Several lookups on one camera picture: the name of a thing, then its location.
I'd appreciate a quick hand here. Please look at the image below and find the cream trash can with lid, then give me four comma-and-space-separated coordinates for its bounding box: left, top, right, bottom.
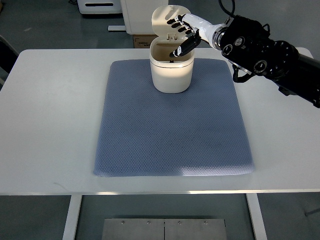
149, 5, 194, 94

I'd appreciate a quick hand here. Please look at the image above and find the metal base plate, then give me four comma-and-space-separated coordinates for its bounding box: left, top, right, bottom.
102, 218, 227, 240

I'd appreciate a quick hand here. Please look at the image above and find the black cable loop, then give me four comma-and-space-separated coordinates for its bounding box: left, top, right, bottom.
218, 0, 236, 23

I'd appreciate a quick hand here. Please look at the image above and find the right white table leg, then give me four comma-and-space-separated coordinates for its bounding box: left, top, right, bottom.
246, 193, 268, 240

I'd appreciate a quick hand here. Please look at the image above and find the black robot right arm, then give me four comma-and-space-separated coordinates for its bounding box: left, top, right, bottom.
212, 16, 320, 108

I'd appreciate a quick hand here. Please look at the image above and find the white table leg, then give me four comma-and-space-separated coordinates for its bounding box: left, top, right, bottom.
246, 193, 268, 240
62, 194, 82, 240

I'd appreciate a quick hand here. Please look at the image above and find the blue textured mat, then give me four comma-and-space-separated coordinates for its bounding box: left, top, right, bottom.
93, 58, 255, 177

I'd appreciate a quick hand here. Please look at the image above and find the left white table leg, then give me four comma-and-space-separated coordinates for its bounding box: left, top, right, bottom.
62, 194, 82, 240

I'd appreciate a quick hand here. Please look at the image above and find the brown cardboard box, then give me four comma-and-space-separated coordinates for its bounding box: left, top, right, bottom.
133, 34, 158, 49

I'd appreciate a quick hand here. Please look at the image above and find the white appliance with dark slot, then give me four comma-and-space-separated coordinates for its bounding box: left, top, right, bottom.
77, 0, 122, 15

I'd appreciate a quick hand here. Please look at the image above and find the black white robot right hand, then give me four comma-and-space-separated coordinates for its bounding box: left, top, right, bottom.
167, 13, 227, 58

